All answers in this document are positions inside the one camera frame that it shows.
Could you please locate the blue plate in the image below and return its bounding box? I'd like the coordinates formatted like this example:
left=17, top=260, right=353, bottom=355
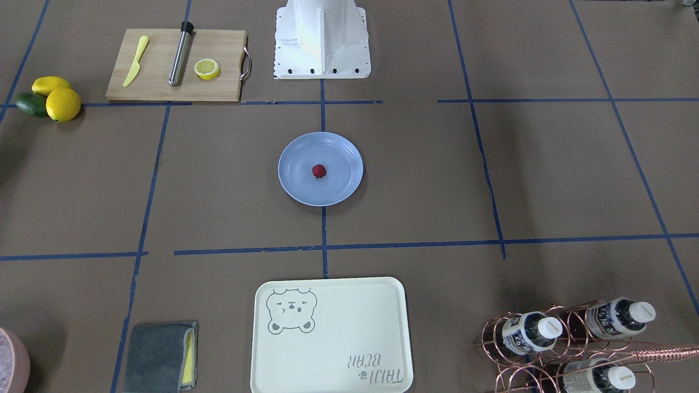
left=277, top=132, right=364, bottom=207

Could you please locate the red strawberry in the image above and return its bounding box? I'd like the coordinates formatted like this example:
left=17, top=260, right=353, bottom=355
left=311, top=164, right=327, bottom=179

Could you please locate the cream bear tray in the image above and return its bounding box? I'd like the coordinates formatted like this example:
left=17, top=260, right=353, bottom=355
left=250, top=277, right=414, bottom=392

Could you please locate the half lemon slice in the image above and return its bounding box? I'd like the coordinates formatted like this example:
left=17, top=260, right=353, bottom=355
left=194, top=59, right=221, bottom=81

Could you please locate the dark drink bottle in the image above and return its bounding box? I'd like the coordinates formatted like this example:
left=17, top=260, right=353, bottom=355
left=496, top=312, right=564, bottom=358
left=584, top=297, right=656, bottom=340
left=559, top=358, right=636, bottom=392

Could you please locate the steel cylinder black cap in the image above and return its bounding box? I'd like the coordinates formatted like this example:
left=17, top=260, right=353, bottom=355
left=168, top=21, right=194, bottom=87

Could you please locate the wooden cutting board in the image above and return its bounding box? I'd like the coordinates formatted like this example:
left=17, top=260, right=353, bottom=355
left=106, top=29, right=251, bottom=102

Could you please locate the yellow plastic knife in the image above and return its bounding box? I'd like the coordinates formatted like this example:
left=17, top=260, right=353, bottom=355
left=122, top=35, right=150, bottom=87

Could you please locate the round yellow lemon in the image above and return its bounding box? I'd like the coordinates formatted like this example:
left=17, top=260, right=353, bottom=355
left=46, top=87, right=82, bottom=122

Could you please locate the dark drink bottle front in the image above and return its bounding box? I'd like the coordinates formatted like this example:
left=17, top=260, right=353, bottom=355
left=559, top=358, right=636, bottom=392

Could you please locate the oval yellow lemon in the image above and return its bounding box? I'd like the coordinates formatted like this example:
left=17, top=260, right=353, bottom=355
left=32, top=75, right=72, bottom=97

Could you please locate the green lime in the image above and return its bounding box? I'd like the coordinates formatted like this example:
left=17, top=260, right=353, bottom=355
left=15, top=92, right=49, bottom=118

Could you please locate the pink bowl of ice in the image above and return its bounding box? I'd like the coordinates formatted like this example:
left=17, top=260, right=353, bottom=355
left=1, top=328, right=31, bottom=392

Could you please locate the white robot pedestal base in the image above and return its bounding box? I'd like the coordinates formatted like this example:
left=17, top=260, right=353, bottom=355
left=273, top=1, right=372, bottom=80

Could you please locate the copper wire bottle rack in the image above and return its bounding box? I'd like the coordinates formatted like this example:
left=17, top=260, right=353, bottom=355
left=471, top=301, right=698, bottom=392

